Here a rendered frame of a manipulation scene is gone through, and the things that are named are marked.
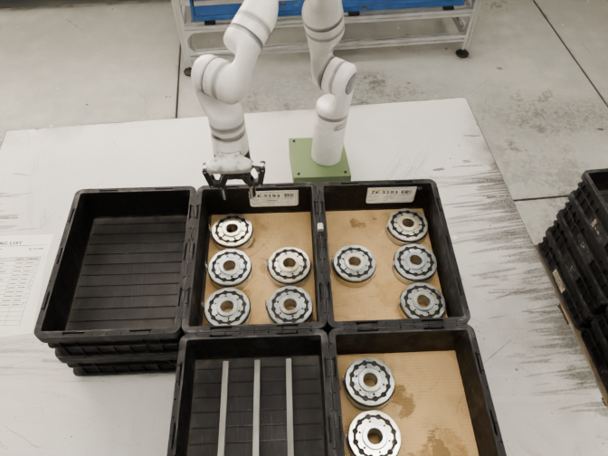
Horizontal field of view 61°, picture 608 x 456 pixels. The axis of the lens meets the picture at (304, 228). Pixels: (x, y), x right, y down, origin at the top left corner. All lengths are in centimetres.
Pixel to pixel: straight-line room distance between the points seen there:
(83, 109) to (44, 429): 213
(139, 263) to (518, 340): 96
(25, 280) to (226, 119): 81
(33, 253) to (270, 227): 68
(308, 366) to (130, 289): 46
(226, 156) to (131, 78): 230
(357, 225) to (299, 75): 193
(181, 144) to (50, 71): 188
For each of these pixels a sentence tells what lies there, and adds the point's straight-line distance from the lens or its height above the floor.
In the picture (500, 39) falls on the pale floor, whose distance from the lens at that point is 368.
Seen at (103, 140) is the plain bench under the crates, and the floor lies 70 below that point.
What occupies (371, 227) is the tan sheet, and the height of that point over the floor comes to 83.
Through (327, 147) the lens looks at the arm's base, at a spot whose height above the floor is 84.
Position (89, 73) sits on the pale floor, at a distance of 342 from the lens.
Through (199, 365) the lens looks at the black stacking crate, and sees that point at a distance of 116.
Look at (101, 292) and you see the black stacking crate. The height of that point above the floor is 83.
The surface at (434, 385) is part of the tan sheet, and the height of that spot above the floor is 83.
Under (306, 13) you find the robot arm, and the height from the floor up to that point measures 129.
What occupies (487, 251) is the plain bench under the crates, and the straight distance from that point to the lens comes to 153.
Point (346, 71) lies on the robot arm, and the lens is 135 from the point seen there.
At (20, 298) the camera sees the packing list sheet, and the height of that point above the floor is 70.
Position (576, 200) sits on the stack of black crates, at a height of 49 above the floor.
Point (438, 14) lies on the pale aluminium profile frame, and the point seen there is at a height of 29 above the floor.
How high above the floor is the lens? 189
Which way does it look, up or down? 53 degrees down
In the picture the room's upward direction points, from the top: straight up
